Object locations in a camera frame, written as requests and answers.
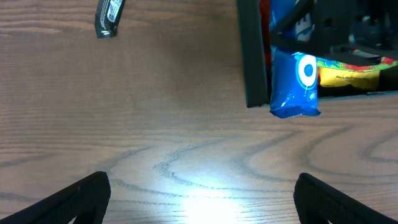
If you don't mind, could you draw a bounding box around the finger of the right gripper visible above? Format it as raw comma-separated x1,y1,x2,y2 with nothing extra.
269,0,330,56

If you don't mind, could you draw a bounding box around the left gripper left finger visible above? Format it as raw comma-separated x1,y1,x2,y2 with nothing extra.
1,171,111,224

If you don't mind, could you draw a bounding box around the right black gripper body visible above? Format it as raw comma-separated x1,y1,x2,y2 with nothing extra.
312,0,397,61

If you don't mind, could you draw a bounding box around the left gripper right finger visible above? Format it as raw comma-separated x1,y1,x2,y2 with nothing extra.
294,173,397,224

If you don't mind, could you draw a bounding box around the black gift box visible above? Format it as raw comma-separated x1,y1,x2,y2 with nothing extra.
236,0,398,109

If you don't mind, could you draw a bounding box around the red candy bag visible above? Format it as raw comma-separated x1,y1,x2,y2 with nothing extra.
259,0,272,68

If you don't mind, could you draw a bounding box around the blue Oreo cookie pack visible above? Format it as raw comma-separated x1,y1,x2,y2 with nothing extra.
268,0,322,119

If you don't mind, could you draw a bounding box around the yellow snack bag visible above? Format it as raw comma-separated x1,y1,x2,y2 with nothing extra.
318,67,380,90

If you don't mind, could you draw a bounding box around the green Haribo gummy bag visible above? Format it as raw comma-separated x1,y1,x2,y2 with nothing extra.
317,49,397,72

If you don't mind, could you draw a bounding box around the small black bar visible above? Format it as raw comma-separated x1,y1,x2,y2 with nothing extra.
95,0,125,39

